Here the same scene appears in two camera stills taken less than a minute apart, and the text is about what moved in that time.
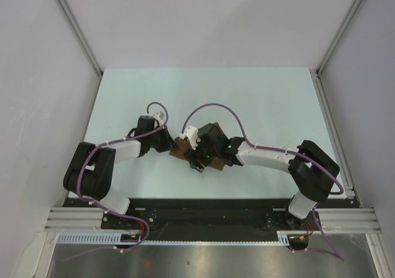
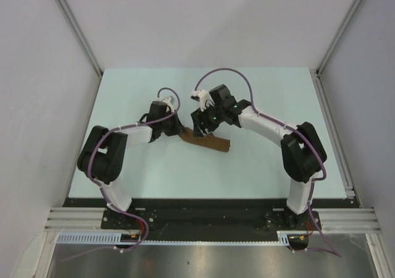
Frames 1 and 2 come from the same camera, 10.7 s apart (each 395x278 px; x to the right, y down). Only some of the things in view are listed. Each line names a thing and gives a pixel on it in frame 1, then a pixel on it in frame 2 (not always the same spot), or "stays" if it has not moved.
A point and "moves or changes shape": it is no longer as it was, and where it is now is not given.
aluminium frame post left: [65, 8] stays
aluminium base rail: [340, 220] stays
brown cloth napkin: [181, 147] moves or changes shape
